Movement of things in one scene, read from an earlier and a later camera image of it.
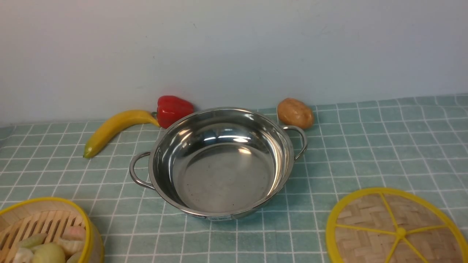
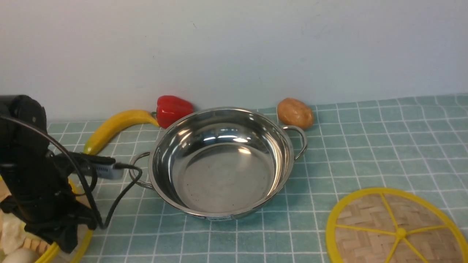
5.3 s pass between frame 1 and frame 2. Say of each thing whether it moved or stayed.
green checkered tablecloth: stayed
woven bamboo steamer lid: stayed
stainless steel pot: stayed
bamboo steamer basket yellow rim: moved
